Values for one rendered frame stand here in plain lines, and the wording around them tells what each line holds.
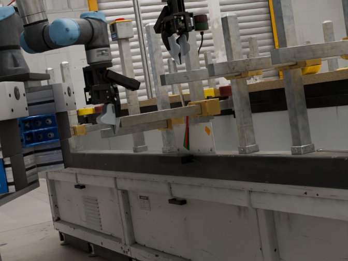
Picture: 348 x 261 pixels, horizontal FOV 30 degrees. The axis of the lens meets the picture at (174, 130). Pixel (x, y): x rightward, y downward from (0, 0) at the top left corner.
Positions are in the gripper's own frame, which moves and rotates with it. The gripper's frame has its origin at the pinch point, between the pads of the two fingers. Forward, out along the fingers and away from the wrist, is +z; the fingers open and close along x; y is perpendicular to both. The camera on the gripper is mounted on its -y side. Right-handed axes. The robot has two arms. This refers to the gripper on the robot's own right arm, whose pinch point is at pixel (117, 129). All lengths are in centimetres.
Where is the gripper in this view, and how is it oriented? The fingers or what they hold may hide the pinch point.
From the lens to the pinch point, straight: 195.5
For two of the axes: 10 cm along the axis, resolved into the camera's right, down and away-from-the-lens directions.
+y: -8.7, 1.6, -4.6
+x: 4.6, -0.3, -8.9
